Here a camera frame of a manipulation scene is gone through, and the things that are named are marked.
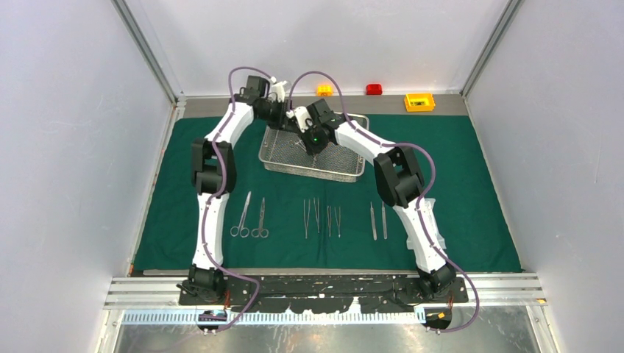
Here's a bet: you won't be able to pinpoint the metal mesh tray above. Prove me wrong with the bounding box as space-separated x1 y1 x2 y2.
258 127 366 182

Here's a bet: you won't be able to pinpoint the thin steel tweezers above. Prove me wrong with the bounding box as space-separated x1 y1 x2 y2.
334 207 341 238

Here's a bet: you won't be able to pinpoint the steel spatula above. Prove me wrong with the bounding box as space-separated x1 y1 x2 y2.
313 198 321 234

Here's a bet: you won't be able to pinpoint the long steel forceps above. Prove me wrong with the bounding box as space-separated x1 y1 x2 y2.
303 199 311 239

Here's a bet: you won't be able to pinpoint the green surgical cloth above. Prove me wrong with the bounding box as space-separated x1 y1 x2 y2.
134 115 522 272

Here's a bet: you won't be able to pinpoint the steel scalpel handle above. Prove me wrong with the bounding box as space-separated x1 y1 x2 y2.
369 202 377 241
381 202 388 240

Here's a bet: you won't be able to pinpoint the steel scissors blade pair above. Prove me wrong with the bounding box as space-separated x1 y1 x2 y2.
251 198 269 238

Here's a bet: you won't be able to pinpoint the surgical scissors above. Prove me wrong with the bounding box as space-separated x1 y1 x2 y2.
230 191 252 238

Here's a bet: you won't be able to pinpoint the surgical forceps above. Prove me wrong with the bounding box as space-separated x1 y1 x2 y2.
295 140 306 151

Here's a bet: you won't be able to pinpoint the white paper packet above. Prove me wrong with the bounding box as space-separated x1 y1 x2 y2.
401 198 447 251

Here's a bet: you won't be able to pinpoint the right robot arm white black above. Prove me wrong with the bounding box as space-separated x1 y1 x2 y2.
286 99 456 302

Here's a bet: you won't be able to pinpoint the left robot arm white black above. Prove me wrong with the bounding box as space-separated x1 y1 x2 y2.
178 75 288 305

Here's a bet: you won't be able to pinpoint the orange toy brick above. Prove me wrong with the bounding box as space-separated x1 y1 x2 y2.
316 85 333 96

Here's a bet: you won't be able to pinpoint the red toy brick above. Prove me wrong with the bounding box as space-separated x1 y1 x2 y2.
365 83 383 96

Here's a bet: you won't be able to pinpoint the yellow toy block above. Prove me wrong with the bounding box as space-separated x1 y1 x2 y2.
404 93 436 113

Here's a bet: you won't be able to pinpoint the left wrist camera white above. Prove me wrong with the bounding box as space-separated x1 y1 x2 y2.
268 76 290 103

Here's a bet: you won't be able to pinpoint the aluminium frame rail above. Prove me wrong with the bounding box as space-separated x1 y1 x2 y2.
104 272 548 310

